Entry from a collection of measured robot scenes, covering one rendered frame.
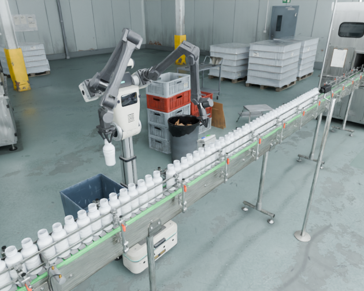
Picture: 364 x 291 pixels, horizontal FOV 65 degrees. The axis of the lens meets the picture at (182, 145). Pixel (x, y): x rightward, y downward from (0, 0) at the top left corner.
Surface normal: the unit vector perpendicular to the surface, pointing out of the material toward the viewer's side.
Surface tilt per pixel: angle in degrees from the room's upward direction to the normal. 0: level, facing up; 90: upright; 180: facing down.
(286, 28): 90
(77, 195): 90
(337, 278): 0
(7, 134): 88
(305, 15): 90
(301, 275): 0
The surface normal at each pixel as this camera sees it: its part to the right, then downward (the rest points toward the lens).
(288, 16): -0.67, 0.32
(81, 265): 0.74, 0.28
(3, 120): 0.49, 0.40
